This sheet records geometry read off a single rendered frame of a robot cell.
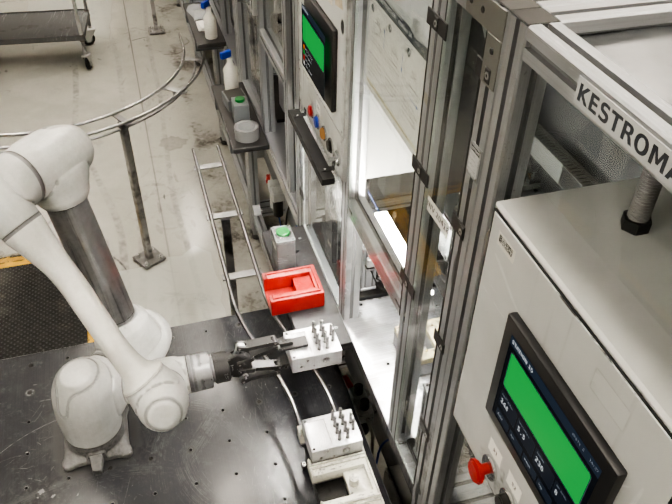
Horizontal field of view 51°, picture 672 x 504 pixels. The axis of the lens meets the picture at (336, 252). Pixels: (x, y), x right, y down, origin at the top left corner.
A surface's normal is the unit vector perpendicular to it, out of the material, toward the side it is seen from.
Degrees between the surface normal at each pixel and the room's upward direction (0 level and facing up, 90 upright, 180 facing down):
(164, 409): 66
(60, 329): 0
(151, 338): 74
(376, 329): 0
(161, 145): 0
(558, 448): 90
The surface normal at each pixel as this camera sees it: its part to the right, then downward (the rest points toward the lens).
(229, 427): 0.02, -0.76
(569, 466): -0.96, 0.17
